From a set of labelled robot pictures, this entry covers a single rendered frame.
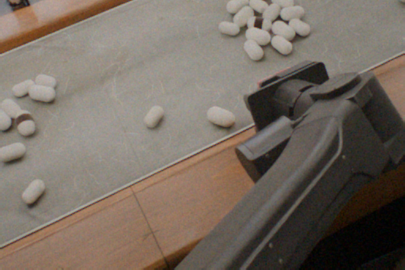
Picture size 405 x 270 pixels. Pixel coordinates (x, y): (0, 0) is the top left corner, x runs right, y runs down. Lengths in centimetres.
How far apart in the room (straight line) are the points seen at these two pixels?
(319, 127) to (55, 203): 38
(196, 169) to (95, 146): 15
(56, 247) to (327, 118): 35
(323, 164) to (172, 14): 51
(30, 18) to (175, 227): 41
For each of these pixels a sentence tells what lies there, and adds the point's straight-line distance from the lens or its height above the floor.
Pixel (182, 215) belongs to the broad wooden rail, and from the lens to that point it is 66.
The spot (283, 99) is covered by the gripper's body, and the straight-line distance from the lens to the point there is 63.
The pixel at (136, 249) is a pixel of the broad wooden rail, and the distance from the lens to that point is 66.
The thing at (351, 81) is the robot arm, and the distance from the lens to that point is 51.
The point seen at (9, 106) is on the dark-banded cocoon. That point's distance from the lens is 81.
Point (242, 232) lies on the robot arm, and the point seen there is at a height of 102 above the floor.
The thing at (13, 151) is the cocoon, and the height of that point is 76.
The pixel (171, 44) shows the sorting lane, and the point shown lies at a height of 74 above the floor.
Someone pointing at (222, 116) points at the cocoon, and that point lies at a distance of 73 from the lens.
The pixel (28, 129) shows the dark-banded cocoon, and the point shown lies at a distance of 78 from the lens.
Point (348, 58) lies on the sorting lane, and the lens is 82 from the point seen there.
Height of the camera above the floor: 136
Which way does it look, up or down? 51 degrees down
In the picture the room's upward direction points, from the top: 10 degrees counter-clockwise
